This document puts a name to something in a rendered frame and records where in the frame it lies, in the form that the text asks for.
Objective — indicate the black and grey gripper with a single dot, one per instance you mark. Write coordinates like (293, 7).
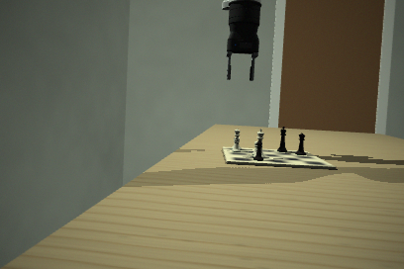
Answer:
(243, 21)

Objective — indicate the black and white chessboard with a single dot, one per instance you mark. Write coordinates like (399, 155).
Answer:
(276, 159)

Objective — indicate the white chess king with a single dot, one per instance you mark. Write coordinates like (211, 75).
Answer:
(260, 137)

